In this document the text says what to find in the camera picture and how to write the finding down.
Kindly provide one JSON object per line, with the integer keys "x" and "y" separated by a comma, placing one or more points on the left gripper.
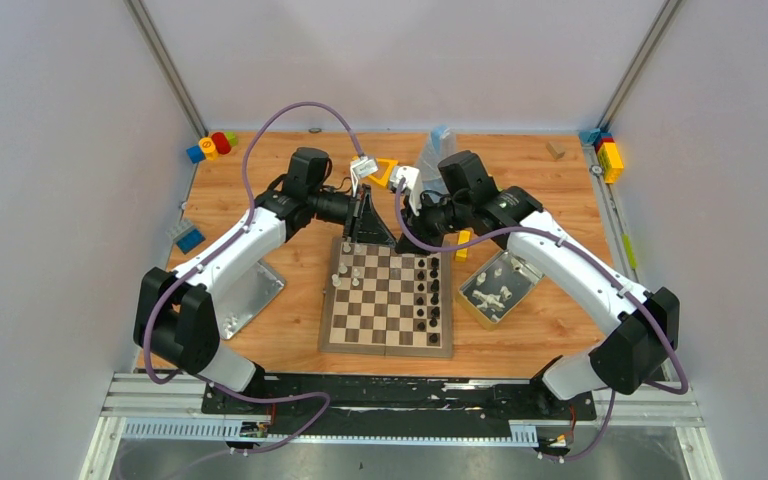
{"x": 362, "y": 213}

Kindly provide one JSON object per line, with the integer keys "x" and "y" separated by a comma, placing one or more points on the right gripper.
{"x": 418, "y": 224}

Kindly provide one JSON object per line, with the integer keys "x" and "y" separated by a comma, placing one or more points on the wooden chess board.
{"x": 378, "y": 302}

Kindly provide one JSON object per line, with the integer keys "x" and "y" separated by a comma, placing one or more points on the yellow tin with chess pieces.
{"x": 497, "y": 288}

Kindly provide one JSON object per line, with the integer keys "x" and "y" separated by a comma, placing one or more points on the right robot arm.
{"x": 640, "y": 325}

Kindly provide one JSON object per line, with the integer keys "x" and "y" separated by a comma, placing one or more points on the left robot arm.
{"x": 177, "y": 316}

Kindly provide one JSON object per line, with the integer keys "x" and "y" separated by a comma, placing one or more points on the yellow arch block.
{"x": 462, "y": 254}

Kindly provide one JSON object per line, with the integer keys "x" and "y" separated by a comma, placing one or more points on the yellow triangle block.
{"x": 381, "y": 177}

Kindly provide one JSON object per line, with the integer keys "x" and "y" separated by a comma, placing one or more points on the silver tin lid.
{"x": 247, "y": 297}

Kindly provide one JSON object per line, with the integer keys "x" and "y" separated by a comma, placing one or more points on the colourful cylinder blocks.
{"x": 212, "y": 147}

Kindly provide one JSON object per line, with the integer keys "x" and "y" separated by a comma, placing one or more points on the grey blue duplo brick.
{"x": 185, "y": 235}

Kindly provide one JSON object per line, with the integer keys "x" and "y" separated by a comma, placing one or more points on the brown wooden block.
{"x": 556, "y": 150}

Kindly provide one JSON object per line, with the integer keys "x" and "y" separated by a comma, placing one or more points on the stacked duplo bricks corner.
{"x": 607, "y": 153}

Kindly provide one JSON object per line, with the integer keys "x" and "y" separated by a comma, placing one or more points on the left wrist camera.
{"x": 361, "y": 167}

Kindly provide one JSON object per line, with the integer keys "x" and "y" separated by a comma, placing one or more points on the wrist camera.
{"x": 409, "y": 178}
{"x": 361, "y": 167}

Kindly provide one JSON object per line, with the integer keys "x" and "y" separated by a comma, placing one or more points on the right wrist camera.
{"x": 409, "y": 178}

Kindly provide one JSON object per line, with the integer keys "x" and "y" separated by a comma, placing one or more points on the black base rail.
{"x": 401, "y": 406}

